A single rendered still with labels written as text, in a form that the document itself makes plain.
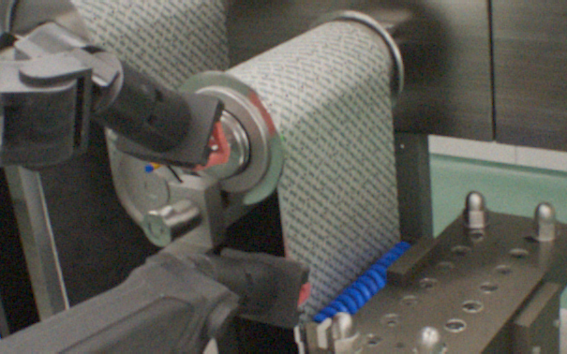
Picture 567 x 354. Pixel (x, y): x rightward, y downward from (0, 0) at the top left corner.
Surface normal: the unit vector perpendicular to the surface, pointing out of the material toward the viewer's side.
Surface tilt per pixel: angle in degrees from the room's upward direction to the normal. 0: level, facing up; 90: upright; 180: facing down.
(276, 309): 60
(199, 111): 51
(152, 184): 90
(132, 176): 90
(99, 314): 35
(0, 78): 17
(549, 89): 90
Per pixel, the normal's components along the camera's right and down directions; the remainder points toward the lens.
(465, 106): -0.57, 0.37
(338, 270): 0.82, 0.14
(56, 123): 0.61, 0.47
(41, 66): 0.15, -0.86
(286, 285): -0.54, -0.13
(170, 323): 0.83, 0.46
